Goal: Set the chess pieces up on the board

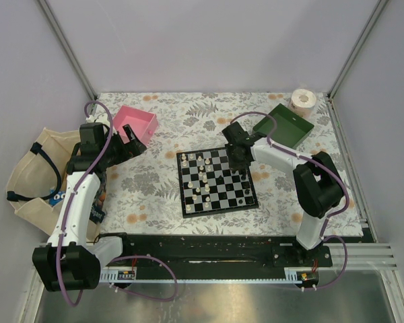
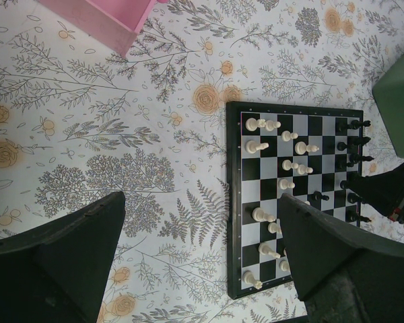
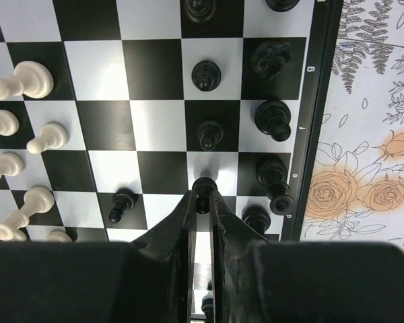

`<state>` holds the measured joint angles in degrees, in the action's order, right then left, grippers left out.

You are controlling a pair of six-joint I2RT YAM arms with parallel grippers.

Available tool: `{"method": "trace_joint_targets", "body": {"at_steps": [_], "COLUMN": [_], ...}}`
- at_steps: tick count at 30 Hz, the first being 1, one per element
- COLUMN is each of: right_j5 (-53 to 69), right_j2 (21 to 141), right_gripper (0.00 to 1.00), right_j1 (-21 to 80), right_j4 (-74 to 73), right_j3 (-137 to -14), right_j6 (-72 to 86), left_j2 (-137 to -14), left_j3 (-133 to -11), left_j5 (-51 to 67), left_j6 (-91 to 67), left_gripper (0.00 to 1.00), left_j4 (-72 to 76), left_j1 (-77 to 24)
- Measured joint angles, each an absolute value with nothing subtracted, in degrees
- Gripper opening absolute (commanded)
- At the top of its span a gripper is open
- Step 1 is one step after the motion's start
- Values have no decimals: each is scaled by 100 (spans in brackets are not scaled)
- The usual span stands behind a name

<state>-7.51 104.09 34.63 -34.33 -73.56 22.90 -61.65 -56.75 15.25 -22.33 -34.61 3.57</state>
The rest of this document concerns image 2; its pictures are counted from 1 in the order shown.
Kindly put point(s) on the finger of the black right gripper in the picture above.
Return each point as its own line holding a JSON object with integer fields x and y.
{"x": 382, "y": 191}

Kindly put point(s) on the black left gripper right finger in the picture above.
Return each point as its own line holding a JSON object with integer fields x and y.
{"x": 341, "y": 272}

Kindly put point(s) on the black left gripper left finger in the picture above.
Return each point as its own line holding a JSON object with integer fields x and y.
{"x": 57, "y": 272}

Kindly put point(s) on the black bishop chess piece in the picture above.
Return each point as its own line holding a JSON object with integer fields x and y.
{"x": 355, "y": 158}

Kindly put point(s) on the black knight chess piece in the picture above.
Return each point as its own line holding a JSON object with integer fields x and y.
{"x": 354, "y": 141}

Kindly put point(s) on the black pawn chess piece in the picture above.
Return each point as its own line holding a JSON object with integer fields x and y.
{"x": 343, "y": 165}

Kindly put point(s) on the black rook chess piece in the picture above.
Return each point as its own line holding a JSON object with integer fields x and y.
{"x": 353, "y": 125}

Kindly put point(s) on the white queen chess piece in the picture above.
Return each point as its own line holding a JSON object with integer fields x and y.
{"x": 301, "y": 148}

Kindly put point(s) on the white pawn chess piece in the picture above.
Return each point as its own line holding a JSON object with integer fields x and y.
{"x": 271, "y": 125}

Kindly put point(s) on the white bishop chess piece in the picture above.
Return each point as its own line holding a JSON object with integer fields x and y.
{"x": 253, "y": 147}

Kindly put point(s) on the white rook chess piece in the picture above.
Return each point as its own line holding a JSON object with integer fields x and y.
{"x": 253, "y": 124}

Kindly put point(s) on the black pawn near corner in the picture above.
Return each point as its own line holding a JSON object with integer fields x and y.
{"x": 341, "y": 146}

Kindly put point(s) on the white pawn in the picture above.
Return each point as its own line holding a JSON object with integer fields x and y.
{"x": 274, "y": 228}
{"x": 303, "y": 169}
{"x": 288, "y": 165}
{"x": 287, "y": 136}
{"x": 284, "y": 184}

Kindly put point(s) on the green square tray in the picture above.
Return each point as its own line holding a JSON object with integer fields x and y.
{"x": 388, "y": 94}

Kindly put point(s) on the floral patterned table mat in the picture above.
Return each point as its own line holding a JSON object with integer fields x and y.
{"x": 79, "y": 121}

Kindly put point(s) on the pink square tray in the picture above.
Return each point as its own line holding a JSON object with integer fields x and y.
{"x": 116, "y": 24}

